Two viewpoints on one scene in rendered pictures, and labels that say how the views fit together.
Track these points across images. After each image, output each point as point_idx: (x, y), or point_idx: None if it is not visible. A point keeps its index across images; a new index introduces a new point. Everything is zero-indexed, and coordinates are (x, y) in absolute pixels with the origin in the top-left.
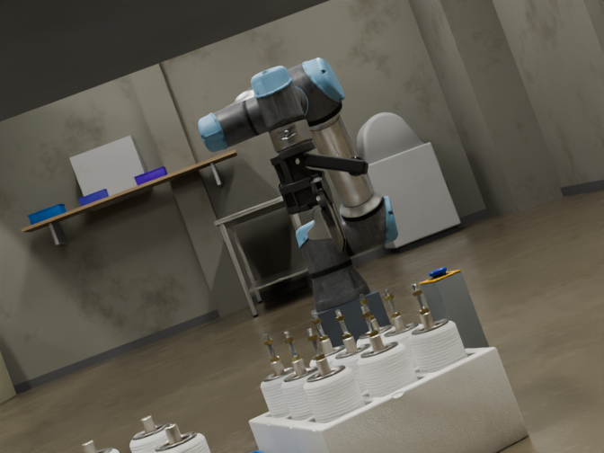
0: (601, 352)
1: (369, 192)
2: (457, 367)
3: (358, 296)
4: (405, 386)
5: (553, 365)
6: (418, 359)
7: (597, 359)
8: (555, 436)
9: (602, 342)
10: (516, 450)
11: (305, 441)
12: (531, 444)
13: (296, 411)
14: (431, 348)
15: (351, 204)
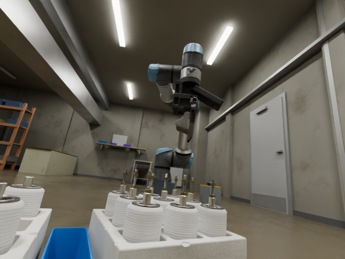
0: (253, 253)
1: (189, 147)
2: (225, 241)
3: (167, 181)
4: (191, 239)
5: None
6: (198, 222)
7: (253, 256)
8: None
9: (249, 246)
10: None
11: (107, 246)
12: None
13: (115, 218)
14: (211, 220)
15: (181, 148)
